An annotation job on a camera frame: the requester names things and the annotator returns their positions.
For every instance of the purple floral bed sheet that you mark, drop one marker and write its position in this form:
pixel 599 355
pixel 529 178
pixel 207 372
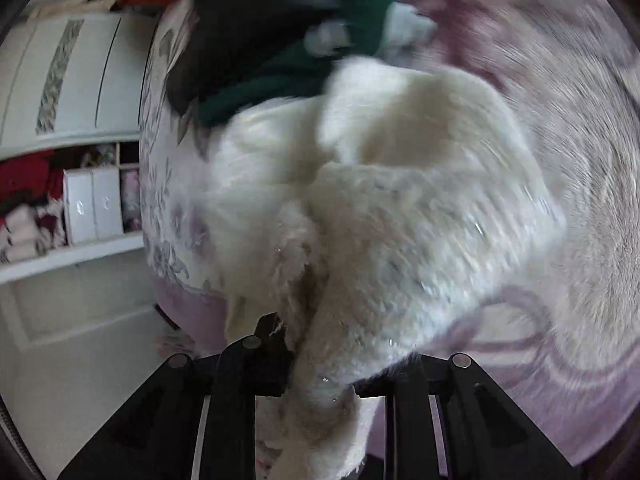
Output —
pixel 575 170

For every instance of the red folded clothes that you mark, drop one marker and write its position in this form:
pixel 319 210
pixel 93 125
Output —
pixel 25 177

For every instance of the white storage box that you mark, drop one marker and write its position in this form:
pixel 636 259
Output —
pixel 80 207
pixel 107 202

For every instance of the white fluffy fleece garment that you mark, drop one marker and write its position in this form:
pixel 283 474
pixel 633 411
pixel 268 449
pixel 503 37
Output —
pixel 380 200

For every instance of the black garment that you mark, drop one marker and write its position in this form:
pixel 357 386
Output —
pixel 240 15

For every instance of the white wardrobe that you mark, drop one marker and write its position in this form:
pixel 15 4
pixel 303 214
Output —
pixel 65 125

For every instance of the dark green garment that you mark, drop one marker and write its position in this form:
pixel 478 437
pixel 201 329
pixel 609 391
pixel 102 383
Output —
pixel 320 55

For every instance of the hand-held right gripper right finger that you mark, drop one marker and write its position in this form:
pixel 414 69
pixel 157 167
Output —
pixel 400 385

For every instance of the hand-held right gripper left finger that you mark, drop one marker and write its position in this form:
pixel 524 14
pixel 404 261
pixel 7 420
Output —
pixel 265 355

